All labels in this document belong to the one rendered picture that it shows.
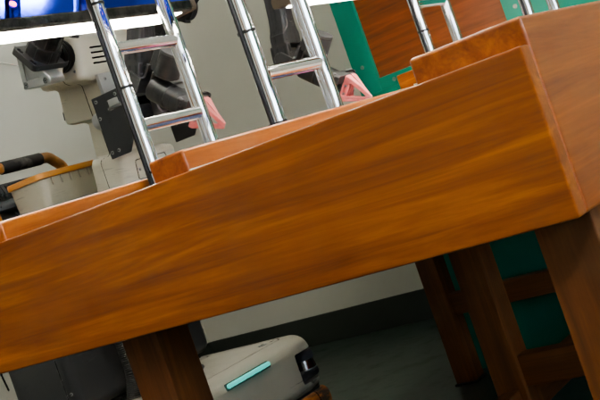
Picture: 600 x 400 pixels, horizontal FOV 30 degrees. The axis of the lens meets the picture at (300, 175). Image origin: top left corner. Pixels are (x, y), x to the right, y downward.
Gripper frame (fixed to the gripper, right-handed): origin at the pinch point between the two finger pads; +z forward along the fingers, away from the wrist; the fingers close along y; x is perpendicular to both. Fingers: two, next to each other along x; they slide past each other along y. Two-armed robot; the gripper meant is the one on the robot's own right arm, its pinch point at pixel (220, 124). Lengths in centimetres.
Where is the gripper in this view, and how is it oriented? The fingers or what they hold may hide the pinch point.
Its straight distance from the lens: 241.1
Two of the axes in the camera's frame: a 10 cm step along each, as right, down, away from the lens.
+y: 5.4, -1.9, 8.2
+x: -2.7, 8.8, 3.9
